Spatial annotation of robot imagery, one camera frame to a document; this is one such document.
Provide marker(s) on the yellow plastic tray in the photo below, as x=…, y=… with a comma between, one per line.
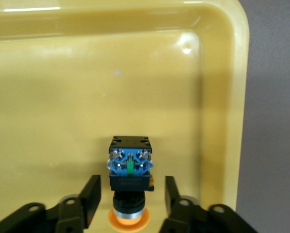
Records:
x=62, y=109

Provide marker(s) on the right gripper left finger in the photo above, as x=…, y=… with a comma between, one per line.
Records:
x=62, y=216

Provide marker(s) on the brown table cloth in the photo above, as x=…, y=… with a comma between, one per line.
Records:
x=276, y=97

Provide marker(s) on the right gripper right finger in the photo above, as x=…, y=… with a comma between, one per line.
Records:
x=196, y=218

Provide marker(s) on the yellow push button switch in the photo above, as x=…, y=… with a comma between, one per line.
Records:
x=129, y=184

